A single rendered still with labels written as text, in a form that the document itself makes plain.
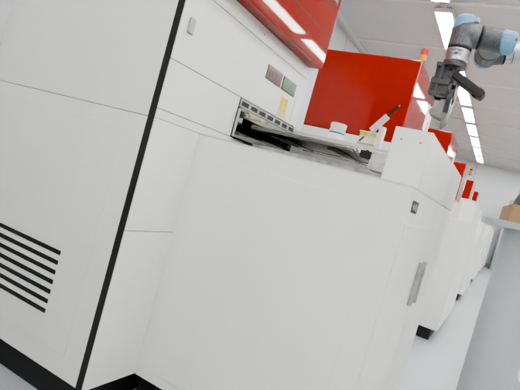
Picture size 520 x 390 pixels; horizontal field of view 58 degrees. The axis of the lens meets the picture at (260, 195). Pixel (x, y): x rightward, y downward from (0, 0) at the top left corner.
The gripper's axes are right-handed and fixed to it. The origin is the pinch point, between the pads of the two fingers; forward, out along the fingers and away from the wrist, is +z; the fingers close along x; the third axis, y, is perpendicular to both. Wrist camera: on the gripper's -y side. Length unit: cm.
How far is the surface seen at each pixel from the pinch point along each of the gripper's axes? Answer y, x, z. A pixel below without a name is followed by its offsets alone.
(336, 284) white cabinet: 7, 46, 52
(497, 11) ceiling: 27, -303, -169
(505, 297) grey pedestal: -31, -13, 47
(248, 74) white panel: 58, 28, 1
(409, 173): -1.3, 39.9, 20.8
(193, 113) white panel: 58, 51, 19
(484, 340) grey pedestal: -29, -14, 63
